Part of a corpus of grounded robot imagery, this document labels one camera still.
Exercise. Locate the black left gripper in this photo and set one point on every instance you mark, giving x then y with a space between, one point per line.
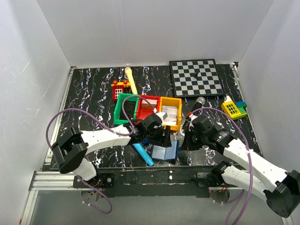
162 139

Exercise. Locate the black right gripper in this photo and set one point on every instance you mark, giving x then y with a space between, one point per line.
190 139

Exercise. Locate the navy blue card holder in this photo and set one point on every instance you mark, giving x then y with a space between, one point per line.
165 153

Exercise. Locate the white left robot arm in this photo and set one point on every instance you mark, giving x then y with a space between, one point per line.
71 148

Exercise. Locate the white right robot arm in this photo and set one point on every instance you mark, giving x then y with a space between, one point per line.
279 188

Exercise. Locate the white cards in yellow bin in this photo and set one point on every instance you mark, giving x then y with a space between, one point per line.
171 111

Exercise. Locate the cards in red bin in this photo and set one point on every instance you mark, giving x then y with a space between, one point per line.
147 109

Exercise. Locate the black cards in green bin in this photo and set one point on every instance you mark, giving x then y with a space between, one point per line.
130 110

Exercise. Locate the small blue toy brick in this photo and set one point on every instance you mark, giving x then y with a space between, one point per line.
145 142

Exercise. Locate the light blue toy microphone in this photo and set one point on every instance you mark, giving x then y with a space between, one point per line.
140 149

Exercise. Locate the yellow plastic bin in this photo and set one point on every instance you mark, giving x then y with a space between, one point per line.
177 102

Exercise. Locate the black toy microphone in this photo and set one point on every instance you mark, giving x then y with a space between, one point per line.
200 101

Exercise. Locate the red plastic bin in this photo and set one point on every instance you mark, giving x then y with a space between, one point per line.
155 110

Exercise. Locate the green plastic bin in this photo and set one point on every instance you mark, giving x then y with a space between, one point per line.
121 98

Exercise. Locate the yellow green toy brick house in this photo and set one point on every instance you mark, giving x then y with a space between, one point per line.
234 110

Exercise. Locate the black grey chessboard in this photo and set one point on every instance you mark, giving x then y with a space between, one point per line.
186 85

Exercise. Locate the red toy brick house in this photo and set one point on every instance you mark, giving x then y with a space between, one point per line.
118 88

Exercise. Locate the cream toy microphone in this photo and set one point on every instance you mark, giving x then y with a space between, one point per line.
129 74

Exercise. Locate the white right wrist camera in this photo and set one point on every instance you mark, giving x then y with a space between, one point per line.
188 121

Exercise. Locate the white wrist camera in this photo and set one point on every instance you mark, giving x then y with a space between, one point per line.
188 121
162 115

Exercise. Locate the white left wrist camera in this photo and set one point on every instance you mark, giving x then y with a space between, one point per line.
162 115

